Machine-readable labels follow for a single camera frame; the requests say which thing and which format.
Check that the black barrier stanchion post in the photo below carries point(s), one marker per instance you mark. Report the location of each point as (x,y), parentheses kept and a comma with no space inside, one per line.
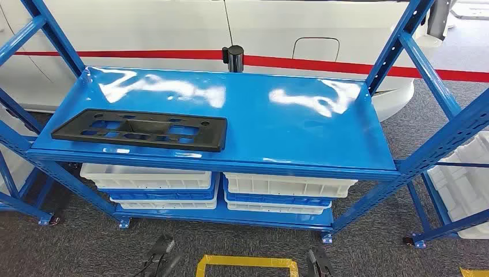
(234,57)

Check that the white plastic bin stack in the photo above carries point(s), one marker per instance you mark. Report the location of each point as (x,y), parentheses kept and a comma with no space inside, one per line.
(466,191)

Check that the black plastic car part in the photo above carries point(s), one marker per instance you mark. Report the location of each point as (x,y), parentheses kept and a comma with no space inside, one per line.
(216,132)

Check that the black rack caster wheel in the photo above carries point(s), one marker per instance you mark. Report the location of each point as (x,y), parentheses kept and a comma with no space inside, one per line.
(408,241)
(55,220)

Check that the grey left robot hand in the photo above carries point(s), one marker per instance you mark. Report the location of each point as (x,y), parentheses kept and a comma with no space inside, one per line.
(160,254)

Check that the red barrier belt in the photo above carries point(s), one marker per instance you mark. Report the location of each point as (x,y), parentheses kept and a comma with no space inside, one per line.
(133,54)
(344,67)

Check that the white car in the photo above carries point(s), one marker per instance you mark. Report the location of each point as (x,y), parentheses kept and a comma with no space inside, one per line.
(152,30)

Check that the blue metal shelf rack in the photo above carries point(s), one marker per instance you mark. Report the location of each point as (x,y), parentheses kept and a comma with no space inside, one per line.
(23,206)
(450,228)
(267,126)

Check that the grey metal column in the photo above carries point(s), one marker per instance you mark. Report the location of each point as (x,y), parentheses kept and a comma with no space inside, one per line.
(439,19)

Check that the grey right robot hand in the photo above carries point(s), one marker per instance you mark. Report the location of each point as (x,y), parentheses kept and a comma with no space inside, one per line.
(319,265)

